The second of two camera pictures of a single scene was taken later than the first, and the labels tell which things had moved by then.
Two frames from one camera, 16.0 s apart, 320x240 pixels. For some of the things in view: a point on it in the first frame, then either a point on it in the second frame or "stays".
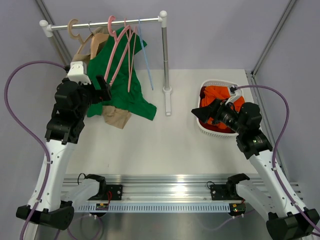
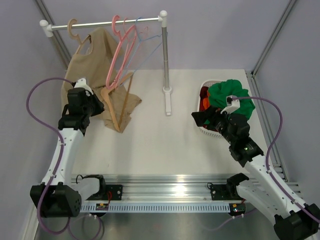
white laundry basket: (235, 89) stays
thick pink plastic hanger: (117, 38) to (121, 54)
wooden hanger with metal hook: (97, 38) to (105, 94)
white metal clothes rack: (46, 30) stays
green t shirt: (116, 62) to (218, 92)
